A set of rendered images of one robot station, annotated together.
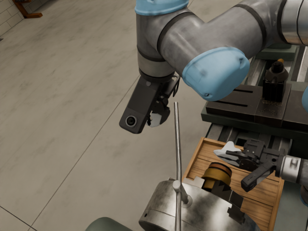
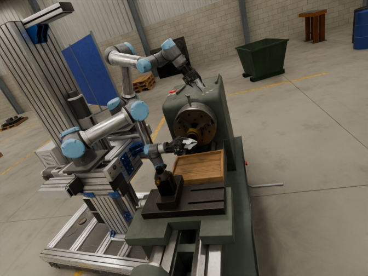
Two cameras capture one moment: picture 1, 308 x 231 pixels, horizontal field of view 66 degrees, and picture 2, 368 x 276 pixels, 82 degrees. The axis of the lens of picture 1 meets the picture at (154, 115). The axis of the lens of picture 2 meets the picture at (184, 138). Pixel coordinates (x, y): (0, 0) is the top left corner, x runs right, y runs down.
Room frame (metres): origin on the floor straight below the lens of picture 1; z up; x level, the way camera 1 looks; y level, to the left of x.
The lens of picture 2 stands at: (1.48, -0.77, 1.72)
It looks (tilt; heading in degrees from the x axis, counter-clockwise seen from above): 26 degrees down; 152
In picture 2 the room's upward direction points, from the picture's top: 18 degrees counter-clockwise
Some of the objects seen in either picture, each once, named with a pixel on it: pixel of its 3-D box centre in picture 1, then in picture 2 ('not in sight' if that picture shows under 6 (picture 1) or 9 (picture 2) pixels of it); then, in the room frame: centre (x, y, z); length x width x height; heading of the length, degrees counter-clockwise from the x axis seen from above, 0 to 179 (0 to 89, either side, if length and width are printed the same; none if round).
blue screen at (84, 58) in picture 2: not in sight; (86, 80); (-6.58, 0.66, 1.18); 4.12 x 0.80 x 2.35; 7
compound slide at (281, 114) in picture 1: (272, 102); (171, 191); (0.60, -0.48, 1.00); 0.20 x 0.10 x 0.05; 133
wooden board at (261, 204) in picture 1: (230, 179); (197, 167); (0.43, -0.18, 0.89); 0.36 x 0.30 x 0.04; 43
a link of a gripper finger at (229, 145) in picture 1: (228, 148); (189, 142); (0.43, -0.18, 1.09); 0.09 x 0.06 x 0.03; 43
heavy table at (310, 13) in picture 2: not in sight; (311, 26); (-3.08, 8.45, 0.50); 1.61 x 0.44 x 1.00; 135
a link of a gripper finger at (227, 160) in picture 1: (228, 153); (190, 146); (0.43, -0.18, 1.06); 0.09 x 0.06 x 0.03; 43
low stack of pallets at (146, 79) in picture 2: not in sight; (143, 83); (-7.44, 2.92, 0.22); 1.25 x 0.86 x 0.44; 138
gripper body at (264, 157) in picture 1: (261, 158); (174, 147); (0.36, -0.26, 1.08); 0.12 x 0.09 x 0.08; 43
